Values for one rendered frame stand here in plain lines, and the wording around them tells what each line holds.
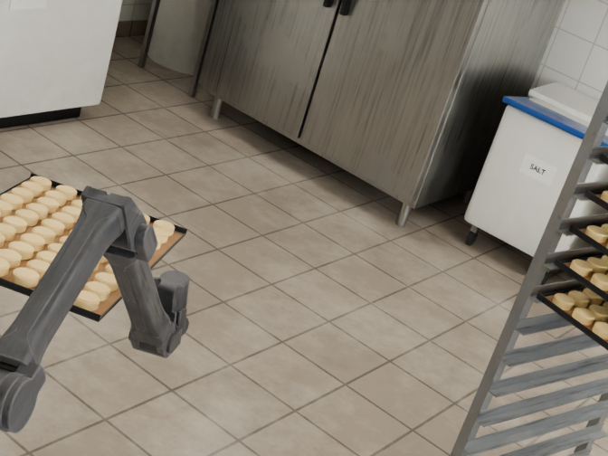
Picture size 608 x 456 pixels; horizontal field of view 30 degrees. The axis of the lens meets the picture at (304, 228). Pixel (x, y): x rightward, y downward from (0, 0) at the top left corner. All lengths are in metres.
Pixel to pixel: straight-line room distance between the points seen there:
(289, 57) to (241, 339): 1.87
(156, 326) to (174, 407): 1.64
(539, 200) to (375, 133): 0.82
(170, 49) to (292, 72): 1.21
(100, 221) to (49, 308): 0.17
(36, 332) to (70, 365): 2.16
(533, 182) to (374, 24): 1.02
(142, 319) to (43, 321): 0.44
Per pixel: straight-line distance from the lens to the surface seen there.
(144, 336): 2.11
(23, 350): 1.62
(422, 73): 5.18
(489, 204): 5.38
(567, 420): 3.22
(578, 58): 5.84
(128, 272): 1.91
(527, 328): 2.75
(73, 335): 3.94
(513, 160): 5.29
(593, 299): 2.77
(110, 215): 1.75
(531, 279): 2.68
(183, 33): 6.55
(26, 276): 2.21
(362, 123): 5.38
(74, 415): 3.58
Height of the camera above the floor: 2.12
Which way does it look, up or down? 24 degrees down
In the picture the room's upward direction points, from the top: 18 degrees clockwise
